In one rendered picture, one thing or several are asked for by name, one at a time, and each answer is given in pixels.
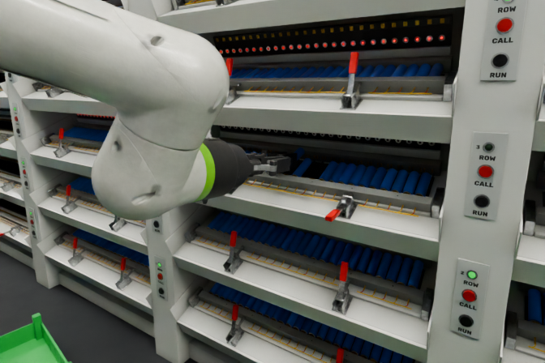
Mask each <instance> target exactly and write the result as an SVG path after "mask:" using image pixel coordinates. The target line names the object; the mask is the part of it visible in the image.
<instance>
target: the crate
mask: <svg viewBox="0 0 545 363"><path fill-rule="evenodd" d="M0 363H72V362H71V361H70V362H68V361H67V359H66V358H65V357H64V356H63V354H62V352H61V350H60V349H59V347H58V346H57V344H56V343H55V341H54V339H53V338H52V336H51V335H50V333H49V332H48V330H47V329H46V327H45V325H44V324H43V322H42V321H41V315H40V313H37V314H34V315H32V323H31V324H28V325H27V326H24V327H21V328H19V329H17V330H14V331H12V332H9V333H7V334H5V335H2V336H0Z"/></svg>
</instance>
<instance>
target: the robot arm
mask: <svg viewBox="0 0 545 363"><path fill-rule="evenodd" d="M0 70H2V71H5V72H8V73H11V74H13V75H18V76H21V77H24V78H27V79H31V80H34V81H37V82H39V83H44V84H47V85H49V86H52V87H55V88H59V89H62V90H64V91H67V92H71V93H73V94H76V95H78V96H82V97H85V98H88V97H89V98H92V99H94V100H98V101H100V102H103V103H105V104H108V105H111V106H113V107H115V108H116V109H117V111H118V112H117V115H116V117H115V119H114V122H113V125H112V126H111V127H110V129H109V133H108V134H107V136H106V138H105V141H104V142H103V144H102V146H101V149H100V151H99V152H98V154H97V157H96V159H95V160H94V163H93V166H92V188H93V190H94V193H95V195H96V197H97V199H98V200H99V202H100V203H101V204H102V206H103V207H105V208H106V209H107V210H108V211H110V212H111V213H113V214H114V215H116V216H119V217H121V218H123V219H127V220H150V219H153V218H156V217H158V216H161V215H163V214H164V213H166V212H168V211H170V210H172V209H174V208H176V207H179V206H181V205H183V204H187V203H193V202H197V201H201V200H202V202H203V204H206V203H207V201H208V199H212V198H216V197H220V196H223V195H225V194H227V193H229V192H230V191H231V189H233V188H236V187H239V186H241V185H242V184H243V183H244V182H245V181H246V179H247V178H248V177H253V176H254V175H258V174H262V173H263V171H266V174H268V175H269V176H271V177H273V176H276V174H278V173H283V172H285V171H288V170H290V168H294V167H296V165H297V153H287V152H270V153H268V154H267V151H264V150H261V154H257V153H255V152H253V153H245V151H244V150H243V149H242V148H240V146H238V145H236V144H233V143H226V142H225V141H223V140H221V139H219V138H216V139H215V138H213V137H212V136H211V134H212V132H211V129H212V128H211V127H212V124H213V123H214V122H215V120H216V118H217V116H218V114H219V113H220V111H221V110H222V108H223V106H224V105H225V102H226V100H227V97H228V94H229V89H230V77H229V72H228V69H227V66H226V64H225V61H224V59H223V57H222V56H221V54H220V53H219V52H218V50H217V49H216V48H215V47H214V46H213V45H212V44H211V43H210V42H209V41H207V40H205V39H204V38H203V37H201V36H198V35H196V34H195V33H192V32H188V31H184V30H182V29H179V28H175V27H172V26H169V25H167V24H164V23H160V22H157V21H155V20H152V19H148V18H145V17H143V16H141V15H137V14H134V13H132V12H130V11H126V10H123V9H121V8H119V7H116V6H114V5H111V4H109V3H107V2H103V1H101V0H0ZM86 96H87V97H86Z"/></svg>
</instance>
